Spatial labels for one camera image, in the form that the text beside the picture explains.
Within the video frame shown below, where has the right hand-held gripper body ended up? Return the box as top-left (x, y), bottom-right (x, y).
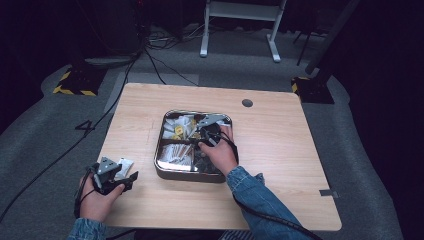
top-left (194, 113), bottom-right (232, 148)

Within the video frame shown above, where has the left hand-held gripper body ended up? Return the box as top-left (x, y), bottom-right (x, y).
top-left (87, 156), bottom-right (130, 196)

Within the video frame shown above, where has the single white sachet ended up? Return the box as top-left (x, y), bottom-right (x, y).
top-left (114, 157), bottom-right (135, 180)

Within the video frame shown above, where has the square metal compartment tray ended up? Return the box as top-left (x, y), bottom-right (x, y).
top-left (153, 109), bottom-right (234, 184)

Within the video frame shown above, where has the pile of white yellow packets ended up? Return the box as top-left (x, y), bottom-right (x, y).
top-left (162, 114), bottom-right (198, 141)

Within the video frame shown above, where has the person's left hand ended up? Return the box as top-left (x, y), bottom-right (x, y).
top-left (78, 177), bottom-right (126, 223)

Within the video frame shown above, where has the person's right hand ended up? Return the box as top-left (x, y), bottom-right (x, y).
top-left (198, 125), bottom-right (240, 177)

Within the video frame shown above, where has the pile of dark packets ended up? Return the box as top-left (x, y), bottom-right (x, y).
top-left (193, 146), bottom-right (222, 175)

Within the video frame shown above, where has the pile of brown white sticks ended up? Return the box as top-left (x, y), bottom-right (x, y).
top-left (157, 143), bottom-right (194, 167)

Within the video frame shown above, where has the black yellow striped stand base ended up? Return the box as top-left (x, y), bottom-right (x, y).
top-left (52, 66), bottom-right (108, 98)
top-left (290, 75), bottom-right (335, 105)

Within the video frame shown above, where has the person's striped clothing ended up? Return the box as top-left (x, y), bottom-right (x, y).
top-left (218, 229), bottom-right (249, 240)

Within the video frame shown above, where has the grey tape strip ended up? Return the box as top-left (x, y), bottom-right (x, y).
top-left (319, 188), bottom-right (340, 199)

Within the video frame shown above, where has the black slanted pole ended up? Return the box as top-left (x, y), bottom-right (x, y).
top-left (304, 0), bottom-right (362, 76)

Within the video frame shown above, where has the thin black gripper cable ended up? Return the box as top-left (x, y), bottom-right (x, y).
top-left (73, 165), bottom-right (98, 220)

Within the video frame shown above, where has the long black floor cable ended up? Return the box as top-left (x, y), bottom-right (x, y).
top-left (0, 49), bottom-right (143, 224)

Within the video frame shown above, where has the tangle of floor cables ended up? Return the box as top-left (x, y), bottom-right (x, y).
top-left (146, 22), bottom-right (205, 51)

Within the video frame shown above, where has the white metal stand frame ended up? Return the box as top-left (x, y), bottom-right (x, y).
top-left (199, 0), bottom-right (288, 64)

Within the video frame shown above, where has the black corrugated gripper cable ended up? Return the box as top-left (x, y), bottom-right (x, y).
top-left (218, 131), bottom-right (323, 240)

